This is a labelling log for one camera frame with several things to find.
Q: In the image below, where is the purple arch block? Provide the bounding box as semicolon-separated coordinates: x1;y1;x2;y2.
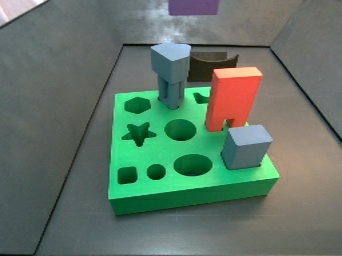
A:
168;0;219;16

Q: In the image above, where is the red arch block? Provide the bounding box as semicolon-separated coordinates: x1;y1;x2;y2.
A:
206;67;263;132

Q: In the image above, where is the black curved fixture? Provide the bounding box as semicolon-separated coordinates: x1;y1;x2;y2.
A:
187;52;239;82

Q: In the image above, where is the green shape sorter base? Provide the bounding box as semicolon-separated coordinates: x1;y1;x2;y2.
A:
108;87;279;215

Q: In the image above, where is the blue square block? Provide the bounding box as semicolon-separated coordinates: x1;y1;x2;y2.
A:
221;125;273;170

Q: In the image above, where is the blue pentagon peg block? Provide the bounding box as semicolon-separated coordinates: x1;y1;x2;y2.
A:
151;43;191;109

